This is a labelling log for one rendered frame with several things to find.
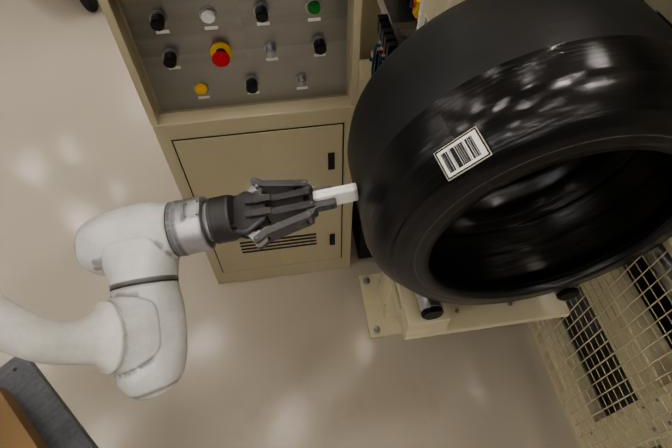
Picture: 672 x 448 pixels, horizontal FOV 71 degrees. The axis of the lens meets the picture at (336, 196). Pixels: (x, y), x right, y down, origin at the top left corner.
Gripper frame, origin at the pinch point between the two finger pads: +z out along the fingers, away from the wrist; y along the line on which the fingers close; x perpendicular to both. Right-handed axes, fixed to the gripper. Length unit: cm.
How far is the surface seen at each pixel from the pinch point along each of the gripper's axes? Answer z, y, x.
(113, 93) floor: -117, 180, 102
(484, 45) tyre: 22.5, 2.5, -21.1
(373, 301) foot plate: 3, 34, 118
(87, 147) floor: -124, 139, 101
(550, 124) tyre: 25.9, -10.4, -18.7
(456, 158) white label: 15.4, -10.1, -15.7
